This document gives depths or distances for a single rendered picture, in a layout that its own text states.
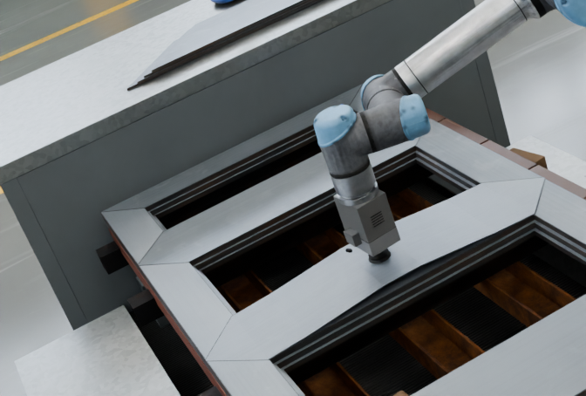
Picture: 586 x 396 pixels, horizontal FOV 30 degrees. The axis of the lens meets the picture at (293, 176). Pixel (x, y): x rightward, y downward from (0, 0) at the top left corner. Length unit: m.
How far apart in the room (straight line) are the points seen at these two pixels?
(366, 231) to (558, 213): 0.36
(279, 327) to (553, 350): 0.51
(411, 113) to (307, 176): 0.60
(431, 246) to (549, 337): 0.36
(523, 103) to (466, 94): 1.41
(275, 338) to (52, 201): 0.89
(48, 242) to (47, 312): 1.51
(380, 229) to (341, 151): 0.17
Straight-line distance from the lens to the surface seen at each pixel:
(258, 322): 2.00
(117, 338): 2.33
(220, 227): 2.36
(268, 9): 2.85
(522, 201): 2.10
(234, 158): 2.64
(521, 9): 2.00
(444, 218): 2.10
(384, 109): 1.88
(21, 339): 4.09
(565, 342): 1.74
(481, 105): 3.04
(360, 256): 2.04
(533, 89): 4.50
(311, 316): 1.95
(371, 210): 1.93
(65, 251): 2.70
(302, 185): 2.40
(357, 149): 1.87
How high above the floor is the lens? 1.93
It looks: 26 degrees down
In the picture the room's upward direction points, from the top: 20 degrees counter-clockwise
